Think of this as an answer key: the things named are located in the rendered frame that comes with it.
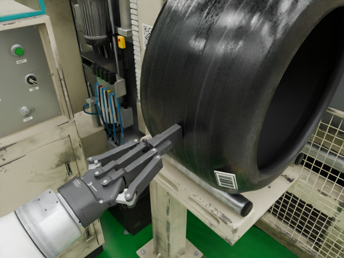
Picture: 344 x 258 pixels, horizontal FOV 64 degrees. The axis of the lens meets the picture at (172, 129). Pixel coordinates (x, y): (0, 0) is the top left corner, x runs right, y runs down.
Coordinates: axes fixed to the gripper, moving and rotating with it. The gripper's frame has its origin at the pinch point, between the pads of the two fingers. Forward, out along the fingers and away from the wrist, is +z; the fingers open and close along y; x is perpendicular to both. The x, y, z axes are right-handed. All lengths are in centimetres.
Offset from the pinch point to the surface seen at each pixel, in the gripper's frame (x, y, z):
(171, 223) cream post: 79, 26, 14
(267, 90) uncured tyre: -8.7, -11.7, 13.6
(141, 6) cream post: -11.3, 36.1, 24.9
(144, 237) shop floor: 118, 50, 9
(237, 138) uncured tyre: -1.7, -10.7, 7.4
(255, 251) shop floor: 124, 0, 50
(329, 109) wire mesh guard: 25, -9, 61
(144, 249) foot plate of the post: 115, 43, 4
